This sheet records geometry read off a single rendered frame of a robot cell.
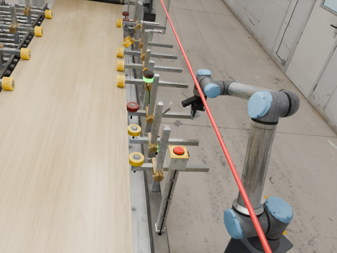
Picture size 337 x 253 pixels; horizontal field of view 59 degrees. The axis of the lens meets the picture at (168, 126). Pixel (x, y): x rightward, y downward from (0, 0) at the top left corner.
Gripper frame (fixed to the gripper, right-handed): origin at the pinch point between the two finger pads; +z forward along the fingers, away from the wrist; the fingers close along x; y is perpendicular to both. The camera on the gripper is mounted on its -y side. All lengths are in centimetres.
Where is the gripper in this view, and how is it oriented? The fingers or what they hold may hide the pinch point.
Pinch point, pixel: (190, 118)
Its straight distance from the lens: 210.2
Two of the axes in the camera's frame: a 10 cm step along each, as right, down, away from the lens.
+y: 9.8, 0.3, 1.8
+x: -1.3, -6.0, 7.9
